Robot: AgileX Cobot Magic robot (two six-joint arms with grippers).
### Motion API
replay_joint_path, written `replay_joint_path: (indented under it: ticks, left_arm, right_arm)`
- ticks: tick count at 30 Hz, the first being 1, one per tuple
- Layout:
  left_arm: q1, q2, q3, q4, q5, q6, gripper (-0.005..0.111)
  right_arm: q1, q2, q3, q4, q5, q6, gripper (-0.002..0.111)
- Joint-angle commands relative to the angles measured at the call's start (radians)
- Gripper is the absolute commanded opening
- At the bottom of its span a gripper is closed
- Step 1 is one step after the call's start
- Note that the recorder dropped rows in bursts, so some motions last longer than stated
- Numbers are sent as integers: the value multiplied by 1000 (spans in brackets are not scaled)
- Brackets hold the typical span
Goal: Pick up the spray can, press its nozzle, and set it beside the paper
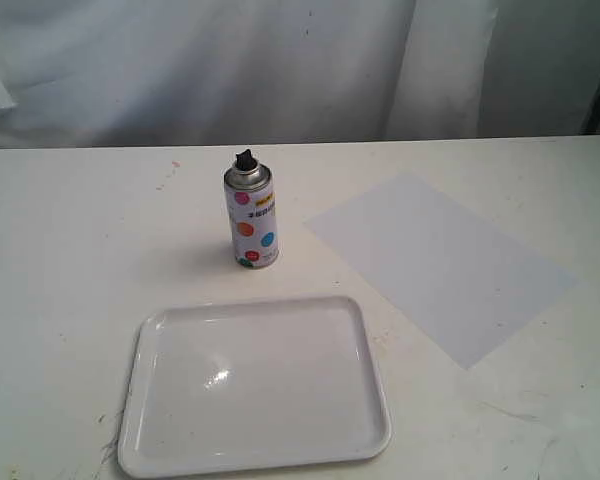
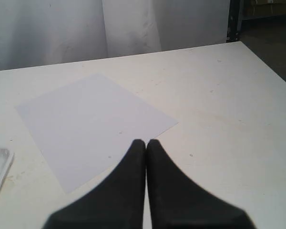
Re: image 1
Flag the white polka-dot spray can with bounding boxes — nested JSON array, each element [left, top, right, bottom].
[[223, 149, 279, 269]]

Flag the white rectangular plastic tray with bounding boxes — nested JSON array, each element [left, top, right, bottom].
[[117, 295, 392, 479]]

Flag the white paper sheet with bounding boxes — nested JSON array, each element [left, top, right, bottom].
[[308, 174, 575, 369]]

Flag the white backdrop curtain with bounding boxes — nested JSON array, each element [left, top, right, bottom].
[[0, 1, 600, 148]]

